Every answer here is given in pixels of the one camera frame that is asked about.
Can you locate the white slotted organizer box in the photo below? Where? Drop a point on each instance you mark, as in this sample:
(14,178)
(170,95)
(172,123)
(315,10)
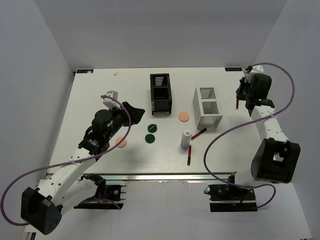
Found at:
(208,112)

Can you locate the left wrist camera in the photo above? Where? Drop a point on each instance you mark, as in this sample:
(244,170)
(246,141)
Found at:
(110,100)

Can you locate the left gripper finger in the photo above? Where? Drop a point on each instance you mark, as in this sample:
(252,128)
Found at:
(130,108)
(136,115)

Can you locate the black slotted organizer box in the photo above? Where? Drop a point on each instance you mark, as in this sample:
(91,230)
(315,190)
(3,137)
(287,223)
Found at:
(160,93)

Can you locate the blue table sticker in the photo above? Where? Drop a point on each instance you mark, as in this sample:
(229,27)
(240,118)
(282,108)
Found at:
(84,71)
(233,69)

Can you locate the white lotion bottle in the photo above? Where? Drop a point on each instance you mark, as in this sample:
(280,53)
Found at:
(185,139)

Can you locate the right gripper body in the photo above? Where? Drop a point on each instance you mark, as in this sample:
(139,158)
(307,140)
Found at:
(244,90)

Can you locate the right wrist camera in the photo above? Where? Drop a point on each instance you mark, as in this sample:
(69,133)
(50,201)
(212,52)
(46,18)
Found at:
(251,71)

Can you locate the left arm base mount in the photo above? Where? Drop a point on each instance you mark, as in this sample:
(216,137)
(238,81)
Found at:
(109,193)

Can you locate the right blue table sticker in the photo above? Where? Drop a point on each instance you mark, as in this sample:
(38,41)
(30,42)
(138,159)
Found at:
(233,69)

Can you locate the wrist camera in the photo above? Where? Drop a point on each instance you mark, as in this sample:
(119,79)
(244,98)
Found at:
(251,71)
(110,100)

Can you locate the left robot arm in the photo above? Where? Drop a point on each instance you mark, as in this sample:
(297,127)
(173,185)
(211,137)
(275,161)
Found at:
(43,207)

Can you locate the peach makeup sponge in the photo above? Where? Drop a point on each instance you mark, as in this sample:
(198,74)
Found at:
(120,142)
(183,116)

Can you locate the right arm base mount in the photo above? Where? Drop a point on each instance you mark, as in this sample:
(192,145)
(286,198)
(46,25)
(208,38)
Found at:
(225,198)

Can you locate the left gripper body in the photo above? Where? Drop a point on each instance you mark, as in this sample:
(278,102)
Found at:
(120,118)

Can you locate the upper green round compact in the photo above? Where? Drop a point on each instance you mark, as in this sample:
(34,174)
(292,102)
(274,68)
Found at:
(152,128)

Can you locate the left blue table sticker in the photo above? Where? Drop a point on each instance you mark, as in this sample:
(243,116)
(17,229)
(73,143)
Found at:
(84,71)

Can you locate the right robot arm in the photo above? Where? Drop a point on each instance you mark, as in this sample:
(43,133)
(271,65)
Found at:
(276,158)

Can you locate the green round compact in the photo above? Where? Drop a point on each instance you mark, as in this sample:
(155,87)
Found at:
(152,128)
(149,138)

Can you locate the red lip gloss tube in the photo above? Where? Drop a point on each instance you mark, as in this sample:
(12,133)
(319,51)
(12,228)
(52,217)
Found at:
(237,104)
(189,155)
(198,133)

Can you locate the lower green round compact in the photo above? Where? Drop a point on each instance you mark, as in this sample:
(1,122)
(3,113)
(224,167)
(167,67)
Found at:
(149,138)

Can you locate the left peach makeup sponge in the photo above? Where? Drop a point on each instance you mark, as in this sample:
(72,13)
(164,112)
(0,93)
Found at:
(120,142)

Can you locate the right peach makeup sponge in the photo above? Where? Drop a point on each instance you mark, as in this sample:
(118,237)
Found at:
(183,116)

